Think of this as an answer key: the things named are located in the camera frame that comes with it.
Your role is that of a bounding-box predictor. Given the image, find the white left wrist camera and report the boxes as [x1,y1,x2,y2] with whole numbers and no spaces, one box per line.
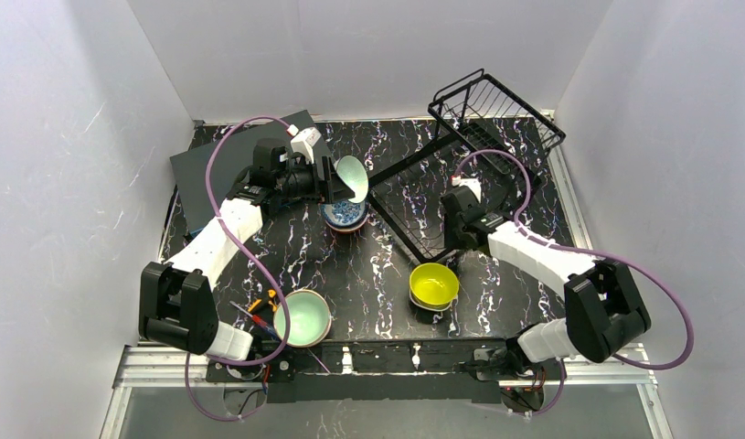
[286,124,321,164]

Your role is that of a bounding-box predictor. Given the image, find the red blue screwdriver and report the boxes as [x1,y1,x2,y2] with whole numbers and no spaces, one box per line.
[229,301,281,340]

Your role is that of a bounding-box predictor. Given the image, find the blue floral white bowl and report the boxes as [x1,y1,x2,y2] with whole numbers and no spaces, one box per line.
[320,200,368,226]

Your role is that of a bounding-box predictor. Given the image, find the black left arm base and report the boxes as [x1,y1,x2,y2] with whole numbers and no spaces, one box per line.
[206,350,296,416]

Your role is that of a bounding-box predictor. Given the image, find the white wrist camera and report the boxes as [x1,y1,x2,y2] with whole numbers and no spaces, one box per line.
[286,124,321,164]
[451,176,483,201]

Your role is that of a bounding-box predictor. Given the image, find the orange handled pliers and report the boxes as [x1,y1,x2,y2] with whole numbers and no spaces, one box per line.
[247,289,278,315]

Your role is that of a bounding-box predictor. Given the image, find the grey blue network switch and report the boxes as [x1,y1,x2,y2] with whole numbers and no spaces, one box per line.
[169,121,292,236]

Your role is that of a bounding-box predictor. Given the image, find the black wire dish rack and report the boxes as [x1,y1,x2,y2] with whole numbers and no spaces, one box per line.
[367,69,566,262]

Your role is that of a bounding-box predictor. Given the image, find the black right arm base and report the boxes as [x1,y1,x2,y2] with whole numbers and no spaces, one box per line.
[453,345,567,418]

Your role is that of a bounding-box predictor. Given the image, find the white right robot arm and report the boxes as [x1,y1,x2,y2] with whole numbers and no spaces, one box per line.
[441,186,652,368]

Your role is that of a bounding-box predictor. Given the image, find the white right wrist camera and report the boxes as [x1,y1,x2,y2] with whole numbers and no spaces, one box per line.
[451,176,483,201]

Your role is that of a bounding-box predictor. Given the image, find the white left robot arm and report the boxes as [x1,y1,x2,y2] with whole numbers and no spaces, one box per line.
[138,138,368,366]

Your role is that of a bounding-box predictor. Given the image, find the celadon green bowl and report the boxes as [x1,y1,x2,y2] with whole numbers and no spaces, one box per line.
[285,289,332,348]

